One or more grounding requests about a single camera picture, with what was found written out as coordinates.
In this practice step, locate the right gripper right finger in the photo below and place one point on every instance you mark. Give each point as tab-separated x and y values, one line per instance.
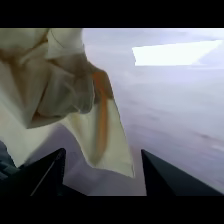
166	181

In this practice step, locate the cream garment with orange print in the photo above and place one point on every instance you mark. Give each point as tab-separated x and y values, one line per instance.
50	86

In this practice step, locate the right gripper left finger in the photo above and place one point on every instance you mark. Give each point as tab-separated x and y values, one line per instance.
46	176

